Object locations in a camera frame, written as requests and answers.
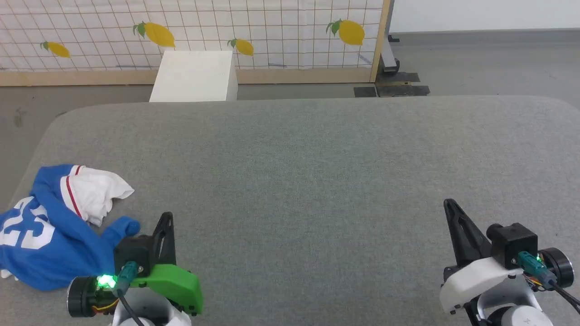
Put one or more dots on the lemon print partition wooden frame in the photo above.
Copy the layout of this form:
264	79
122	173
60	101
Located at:
281	27

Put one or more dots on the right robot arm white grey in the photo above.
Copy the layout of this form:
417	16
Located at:
512	308

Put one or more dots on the grey stand leg black caster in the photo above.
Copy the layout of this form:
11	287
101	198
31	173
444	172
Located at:
389	59

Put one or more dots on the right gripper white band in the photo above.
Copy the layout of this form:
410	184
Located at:
471	278

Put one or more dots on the small black floor mat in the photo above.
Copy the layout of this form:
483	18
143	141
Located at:
365	92

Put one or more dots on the long black floor mat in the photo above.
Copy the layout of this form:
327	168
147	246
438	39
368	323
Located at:
403	90
403	77

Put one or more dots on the blue white jersey red stripes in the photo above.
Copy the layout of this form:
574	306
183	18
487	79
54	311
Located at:
50	253

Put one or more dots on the white box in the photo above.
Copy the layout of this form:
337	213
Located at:
195	74

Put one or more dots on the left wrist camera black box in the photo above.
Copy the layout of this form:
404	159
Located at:
133	251

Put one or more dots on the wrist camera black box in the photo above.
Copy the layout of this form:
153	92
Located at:
512	242
133	251

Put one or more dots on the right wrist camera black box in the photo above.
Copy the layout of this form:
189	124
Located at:
512	242

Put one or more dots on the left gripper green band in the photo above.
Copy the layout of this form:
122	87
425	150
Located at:
172	283

